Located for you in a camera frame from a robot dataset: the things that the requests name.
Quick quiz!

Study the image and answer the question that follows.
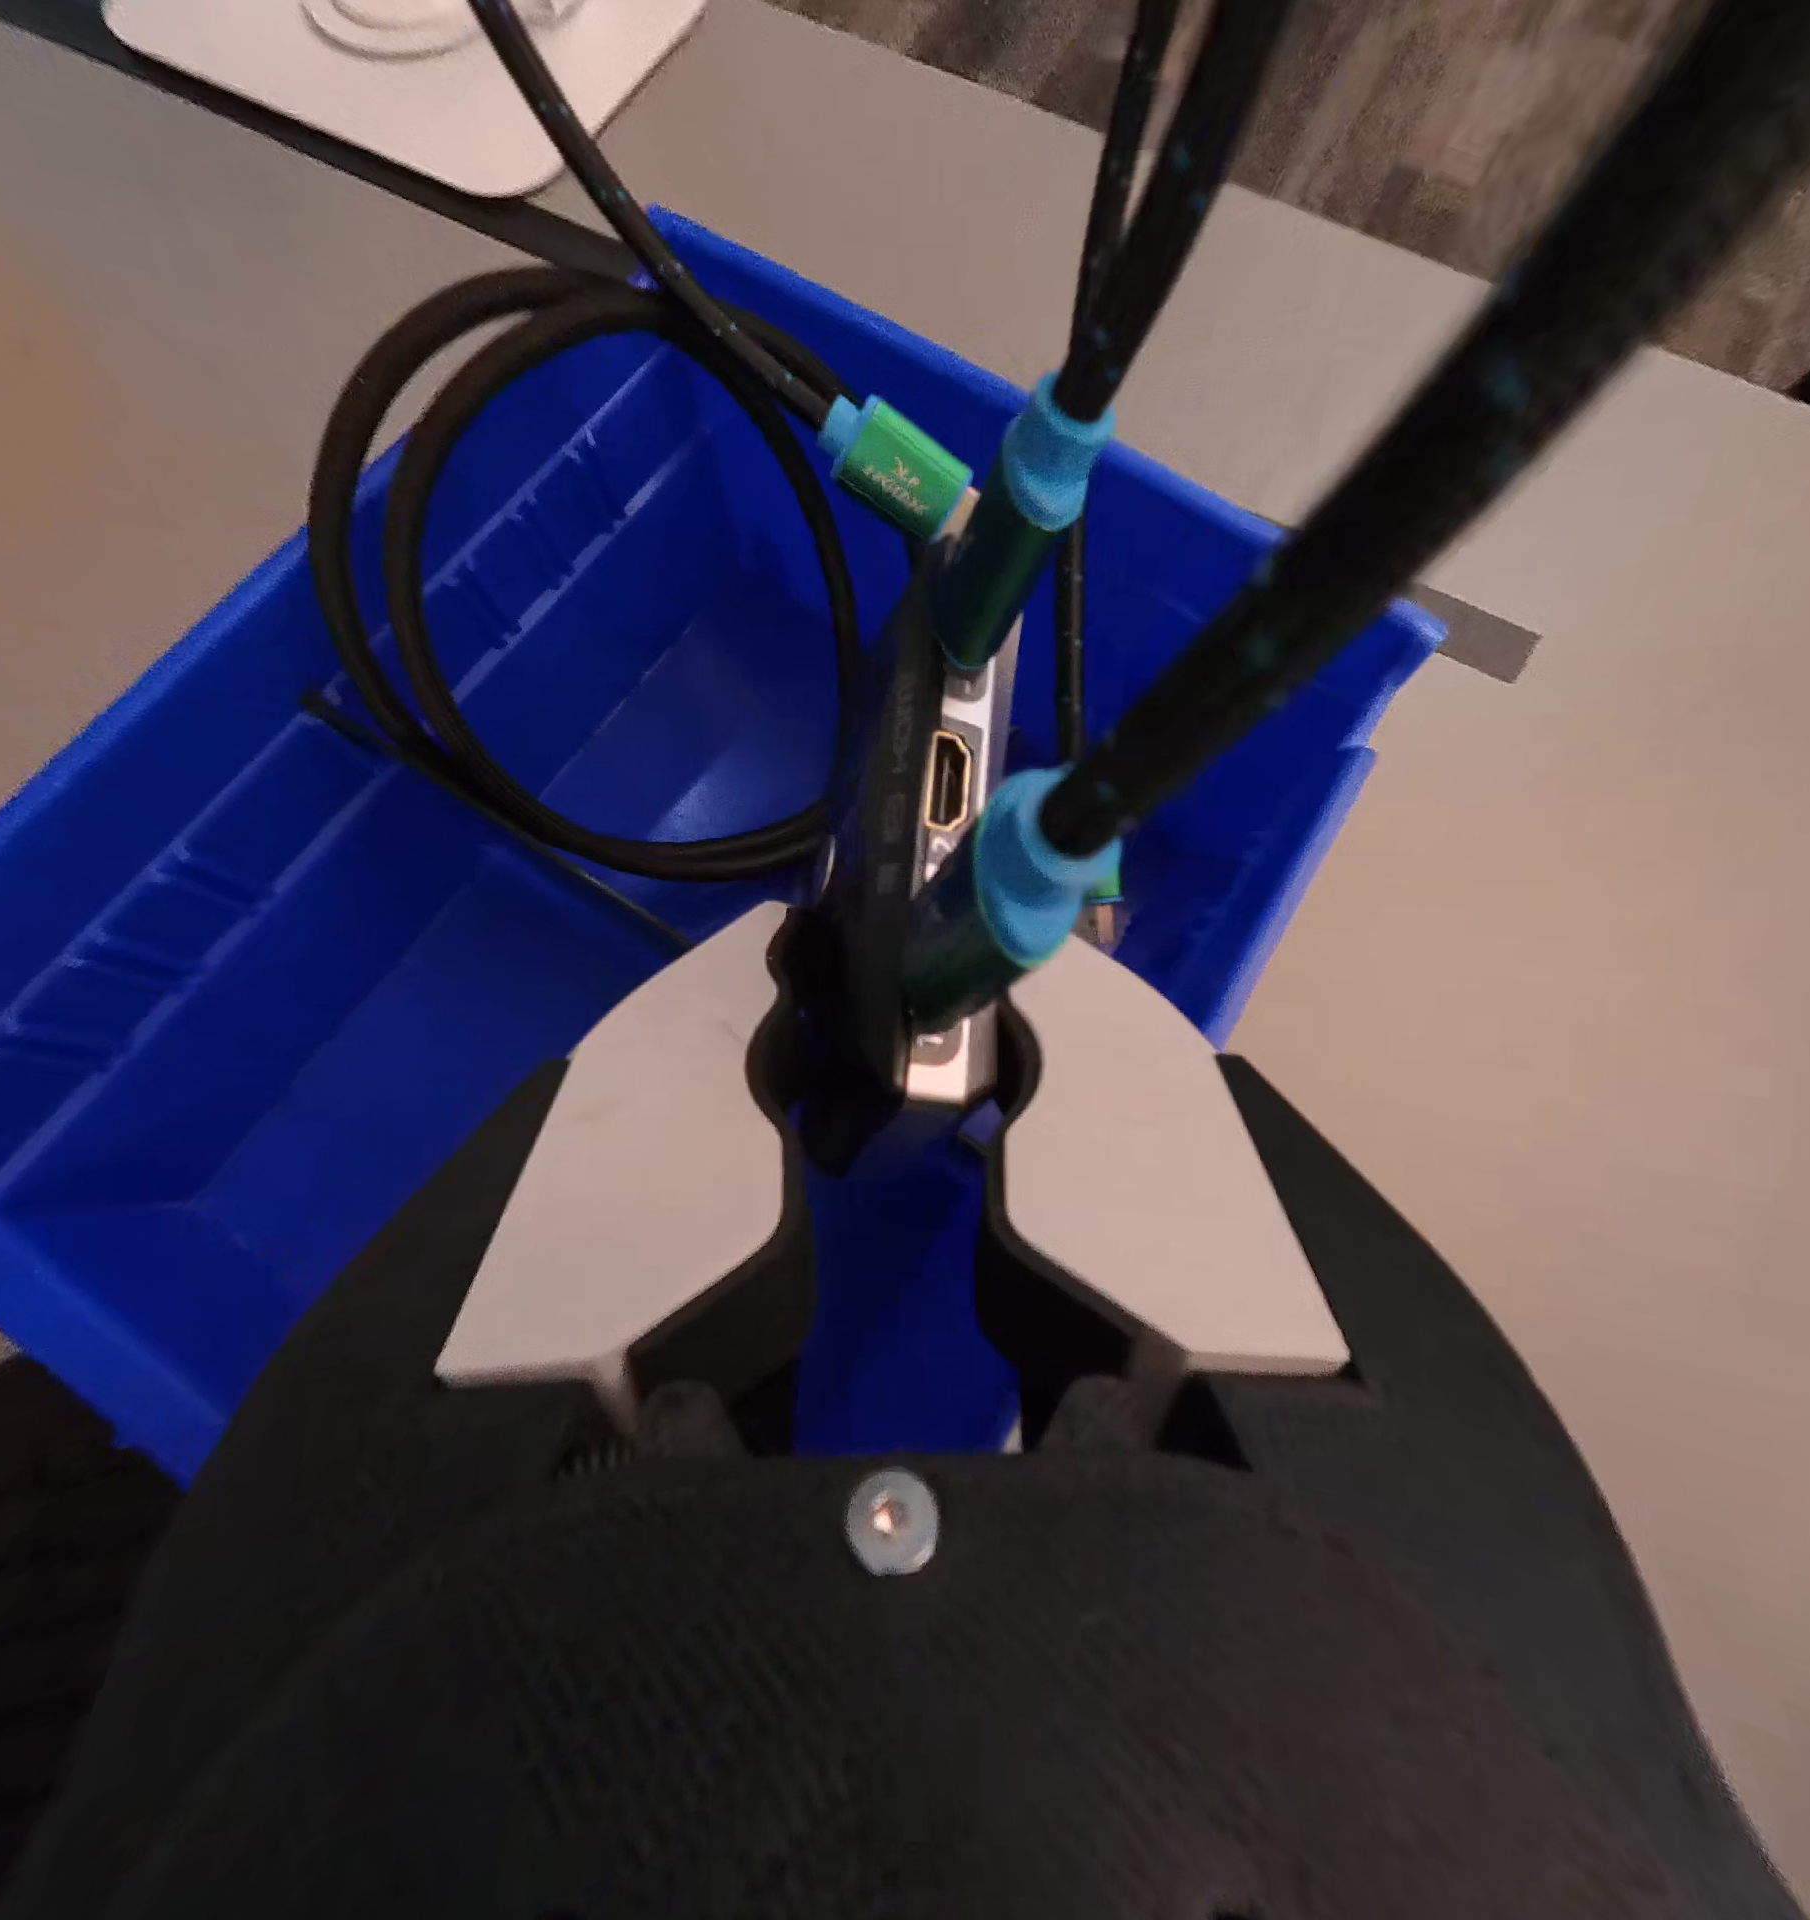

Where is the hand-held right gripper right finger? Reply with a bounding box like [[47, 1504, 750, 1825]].
[[979, 959, 1353, 1450]]

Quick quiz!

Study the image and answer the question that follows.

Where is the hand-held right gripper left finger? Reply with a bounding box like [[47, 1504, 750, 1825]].
[[435, 905, 820, 1454]]

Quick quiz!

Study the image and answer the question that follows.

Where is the black hdmi switch box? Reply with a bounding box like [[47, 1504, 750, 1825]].
[[812, 546, 1030, 1180]]

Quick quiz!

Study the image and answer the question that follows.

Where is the blue plastic bin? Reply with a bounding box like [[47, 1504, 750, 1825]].
[[0, 202, 1447, 1487]]

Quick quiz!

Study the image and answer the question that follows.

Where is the thin black coiled cable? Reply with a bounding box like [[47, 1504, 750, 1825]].
[[304, 267, 869, 962]]

